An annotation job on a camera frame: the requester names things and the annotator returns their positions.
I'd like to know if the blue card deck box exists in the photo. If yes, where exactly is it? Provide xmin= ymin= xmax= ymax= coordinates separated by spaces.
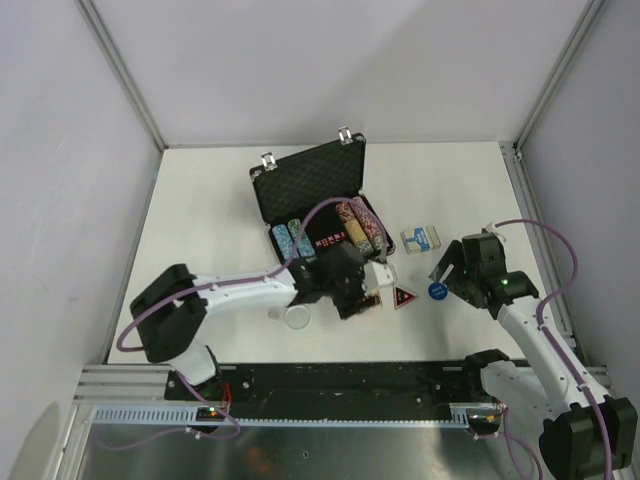
xmin=401 ymin=225 xmax=442 ymax=255

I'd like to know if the red card deck box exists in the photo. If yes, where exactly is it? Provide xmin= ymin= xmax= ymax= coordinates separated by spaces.
xmin=357 ymin=294 xmax=382 ymax=314

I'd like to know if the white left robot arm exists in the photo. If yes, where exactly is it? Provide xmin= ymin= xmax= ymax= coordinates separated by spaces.
xmin=116 ymin=242 xmax=385 ymax=400

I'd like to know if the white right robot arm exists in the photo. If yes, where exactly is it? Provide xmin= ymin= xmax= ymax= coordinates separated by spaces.
xmin=430 ymin=231 xmax=638 ymax=479

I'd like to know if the blue small blind button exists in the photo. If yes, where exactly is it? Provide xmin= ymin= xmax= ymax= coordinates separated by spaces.
xmin=428 ymin=282 xmax=449 ymax=301

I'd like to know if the red dice row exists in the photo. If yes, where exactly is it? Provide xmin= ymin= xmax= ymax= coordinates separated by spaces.
xmin=314 ymin=231 xmax=346 ymax=249

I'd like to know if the yellow chip stack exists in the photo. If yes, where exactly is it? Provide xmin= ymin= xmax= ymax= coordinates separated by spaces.
xmin=345 ymin=219 xmax=373 ymax=255

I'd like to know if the green chip stack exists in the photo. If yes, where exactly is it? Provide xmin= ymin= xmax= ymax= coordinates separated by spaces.
xmin=287 ymin=219 xmax=315 ymax=259

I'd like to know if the triangular all in button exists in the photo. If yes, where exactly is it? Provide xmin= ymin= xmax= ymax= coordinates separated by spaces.
xmin=393 ymin=284 xmax=419 ymax=310

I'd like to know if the purple chip stack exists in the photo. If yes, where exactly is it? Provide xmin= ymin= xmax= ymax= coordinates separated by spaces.
xmin=350 ymin=196 xmax=386 ymax=250

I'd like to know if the clear dealer button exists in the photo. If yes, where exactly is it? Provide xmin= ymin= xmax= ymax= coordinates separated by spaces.
xmin=284 ymin=305 xmax=311 ymax=330

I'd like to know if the red chip stack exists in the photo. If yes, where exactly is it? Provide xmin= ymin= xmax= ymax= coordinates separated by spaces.
xmin=335 ymin=201 xmax=357 ymax=225

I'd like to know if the light blue chip stack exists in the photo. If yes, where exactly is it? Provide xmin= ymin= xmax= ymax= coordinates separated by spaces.
xmin=271 ymin=224 xmax=297 ymax=261

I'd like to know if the black poker chip case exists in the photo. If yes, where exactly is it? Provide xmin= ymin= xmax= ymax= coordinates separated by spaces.
xmin=249 ymin=127 xmax=377 ymax=264

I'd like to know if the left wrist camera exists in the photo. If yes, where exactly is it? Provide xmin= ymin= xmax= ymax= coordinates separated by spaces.
xmin=363 ymin=261 xmax=397 ymax=295

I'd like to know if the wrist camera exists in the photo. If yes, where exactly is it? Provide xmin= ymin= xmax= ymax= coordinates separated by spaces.
xmin=363 ymin=261 xmax=397 ymax=295
xmin=482 ymin=223 xmax=507 ymax=244

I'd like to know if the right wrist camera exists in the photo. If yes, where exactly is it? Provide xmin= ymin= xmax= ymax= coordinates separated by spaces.
xmin=482 ymin=223 xmax=507 ymax=244

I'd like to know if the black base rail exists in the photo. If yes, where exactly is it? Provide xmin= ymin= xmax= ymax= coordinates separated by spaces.
xmin=197 ymin=360 xmax=501 ymax=421

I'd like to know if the white cable duct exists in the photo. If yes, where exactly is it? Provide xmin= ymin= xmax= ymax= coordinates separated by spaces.
xmin=93 ymin=405 xmax=469 ymax=429

